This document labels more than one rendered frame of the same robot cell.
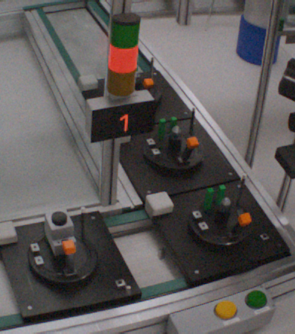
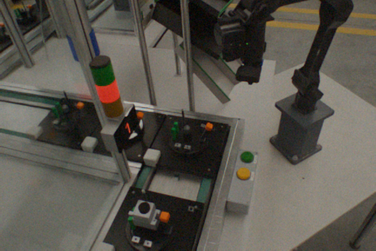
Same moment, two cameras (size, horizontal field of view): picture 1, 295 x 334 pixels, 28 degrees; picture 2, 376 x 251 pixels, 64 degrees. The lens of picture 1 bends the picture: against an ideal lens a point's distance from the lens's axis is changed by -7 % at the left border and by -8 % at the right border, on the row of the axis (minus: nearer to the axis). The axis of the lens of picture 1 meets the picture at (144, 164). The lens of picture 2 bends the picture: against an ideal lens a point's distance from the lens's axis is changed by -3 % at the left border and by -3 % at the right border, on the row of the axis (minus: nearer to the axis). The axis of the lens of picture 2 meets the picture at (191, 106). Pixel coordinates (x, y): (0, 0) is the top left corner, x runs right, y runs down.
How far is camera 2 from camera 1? 52 cm
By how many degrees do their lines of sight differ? 34
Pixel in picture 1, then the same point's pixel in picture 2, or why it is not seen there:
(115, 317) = (210, 227)
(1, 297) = not seen: outside the picture
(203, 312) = (237, 183)
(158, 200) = (151, 155)
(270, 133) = (138, 86)
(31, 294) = not seen: outside the picture
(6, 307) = not seen: outside the picture
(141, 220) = (150, 171)
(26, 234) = (114, 238)
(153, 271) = (184, 189)
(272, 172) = (161, 102)
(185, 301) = (222, 187)
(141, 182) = (129, 154)
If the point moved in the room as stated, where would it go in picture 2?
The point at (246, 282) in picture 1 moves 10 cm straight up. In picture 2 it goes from (231, 153) to (232, 133)
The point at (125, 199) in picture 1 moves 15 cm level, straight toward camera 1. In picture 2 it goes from (132, 168) to (165, 193)
